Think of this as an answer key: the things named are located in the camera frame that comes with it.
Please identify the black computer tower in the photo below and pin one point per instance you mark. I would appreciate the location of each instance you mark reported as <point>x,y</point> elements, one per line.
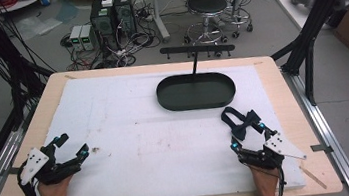
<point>125,13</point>
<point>103,22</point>

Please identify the clear plastic sheet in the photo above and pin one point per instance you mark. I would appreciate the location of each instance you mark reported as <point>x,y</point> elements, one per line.
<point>39,25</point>

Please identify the black stand with oval tray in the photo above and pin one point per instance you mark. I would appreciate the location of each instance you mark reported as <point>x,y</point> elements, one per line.
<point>195,90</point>

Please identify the white foam mat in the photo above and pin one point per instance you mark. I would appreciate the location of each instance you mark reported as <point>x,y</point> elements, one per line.
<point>153,137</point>

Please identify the black bow tie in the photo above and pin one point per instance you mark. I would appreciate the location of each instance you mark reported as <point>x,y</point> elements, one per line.
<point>240,125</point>

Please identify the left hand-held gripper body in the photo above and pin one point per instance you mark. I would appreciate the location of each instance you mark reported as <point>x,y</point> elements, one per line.
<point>38,168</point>

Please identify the grey power supply unit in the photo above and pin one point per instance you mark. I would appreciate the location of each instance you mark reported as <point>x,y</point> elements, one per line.
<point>75,38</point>
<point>87,37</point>

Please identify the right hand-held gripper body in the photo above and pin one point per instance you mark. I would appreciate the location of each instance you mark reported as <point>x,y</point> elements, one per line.
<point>270,153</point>

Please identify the thin wooden stick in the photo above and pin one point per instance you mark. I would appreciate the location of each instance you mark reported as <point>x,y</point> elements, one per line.
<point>313,177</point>

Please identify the person's right hand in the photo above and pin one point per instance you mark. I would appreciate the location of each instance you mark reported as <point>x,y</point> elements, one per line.
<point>266,182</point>

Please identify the grey tape strip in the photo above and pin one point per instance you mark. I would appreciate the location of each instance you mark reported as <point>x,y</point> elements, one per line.
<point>321,149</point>
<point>10,171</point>

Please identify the round white table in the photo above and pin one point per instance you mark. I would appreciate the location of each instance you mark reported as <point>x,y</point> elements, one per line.
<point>21,2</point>

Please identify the grey table leg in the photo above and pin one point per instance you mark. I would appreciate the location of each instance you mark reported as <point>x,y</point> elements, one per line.
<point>158,12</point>

